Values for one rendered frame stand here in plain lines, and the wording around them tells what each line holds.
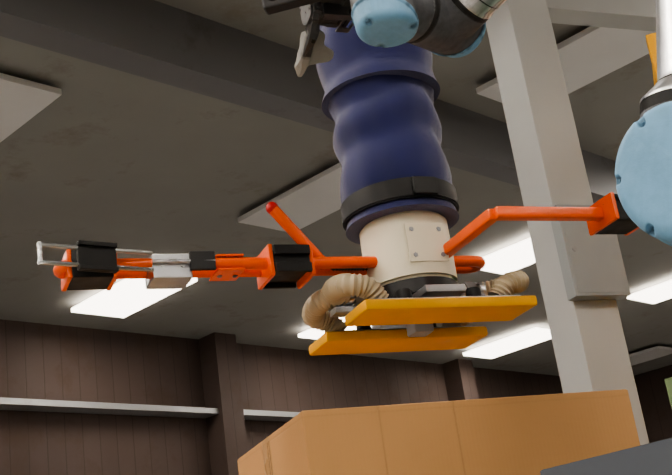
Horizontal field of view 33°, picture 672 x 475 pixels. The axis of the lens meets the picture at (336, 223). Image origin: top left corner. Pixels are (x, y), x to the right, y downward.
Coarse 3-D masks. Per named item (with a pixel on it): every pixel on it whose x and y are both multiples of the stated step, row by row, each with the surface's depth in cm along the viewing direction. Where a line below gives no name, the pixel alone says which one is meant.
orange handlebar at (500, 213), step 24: (480, 216) 194; (504, 216) 191; (528, 216) 193; (552, 216) 195; (576, 216) 197; (600, 216) 199; (456, 240) 202; (120, 264) 189; (144, 264) 190; (216, 264) 195; (240, 264) 197; (264, 264) 198; (336, 264) 204; (360, 264) 206; (456, 264) 213; (480, 264) 215
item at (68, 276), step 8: (64, 256) 188; (72, 256) 186; (72, 272) 185; (80, 272) 186; (88, 272) 186; (96, 272) 187; (64, 280) 188; (72, 280) 186; (80, 280) 187; (88, 280) 187; (96, 280) 188; (104, 280) 189; (112, 280) 189; (64, 288) 190; (72, 288) 190; (80, 288) 191; (88, 288) 191; (96, 288) 192; (104, 288) 193
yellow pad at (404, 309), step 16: (368, 304) 190; (384, 304) 191; (400, 304) 192; (416, 304) 193; (432, 304) 194; (448, 304) 195; (464, 304) 196; (480, 304) 198; (496, 304) 199; (512, 304) 200; (528, 304) 201; (352, 320) 195; (368, 320) 196; (384, 320) 197; (400, 320) 199; (416, 320) 200; (432, 320) 202; (448, 320) 203; (464, 320) 205; (480, 320) 207; (496, 320) 208
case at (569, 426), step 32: (320, 416) 174; (352, 416) 176; (384, 416) 178; (416, 416) 180; (448, 416) 182; (480, 416) 184; (512, 416) 186; (544, 416) 188; (576, 416) 190; (608, 416) 192; (256, 448) 197; (288, 448) 180; (320, 448) 173; (352, 448) 174; (384, 448) 176; (416, 448) 178; (448, 448) 180; (480, 448) 181; (512, 448) 183; (544, 448) 185; (576, 448) 187; (608, 448) 189
